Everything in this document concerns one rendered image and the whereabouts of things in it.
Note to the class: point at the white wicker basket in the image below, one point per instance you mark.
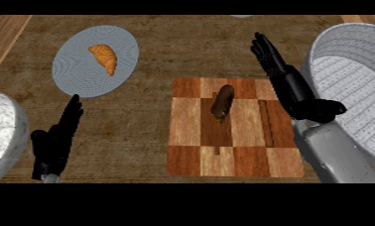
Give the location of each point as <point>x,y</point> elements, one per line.
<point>345,81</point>

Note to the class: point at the checkered wooden cutting board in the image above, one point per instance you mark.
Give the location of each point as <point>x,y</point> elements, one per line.
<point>234,127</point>

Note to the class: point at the orange croissant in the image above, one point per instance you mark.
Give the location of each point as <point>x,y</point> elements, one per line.
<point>106,57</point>

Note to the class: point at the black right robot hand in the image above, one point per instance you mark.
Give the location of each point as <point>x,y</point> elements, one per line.
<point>289,84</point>

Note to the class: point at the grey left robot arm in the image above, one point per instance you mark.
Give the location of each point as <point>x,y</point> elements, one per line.
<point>51,178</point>

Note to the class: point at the grey round plate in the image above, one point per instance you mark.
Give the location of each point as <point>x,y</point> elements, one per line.
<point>94,60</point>

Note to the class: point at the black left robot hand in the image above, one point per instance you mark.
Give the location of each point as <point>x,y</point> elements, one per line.
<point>56,140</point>

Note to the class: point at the pale round object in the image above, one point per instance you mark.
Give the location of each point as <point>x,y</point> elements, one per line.
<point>242,16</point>

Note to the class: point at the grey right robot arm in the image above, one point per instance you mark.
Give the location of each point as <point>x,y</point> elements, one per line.
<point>335,152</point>

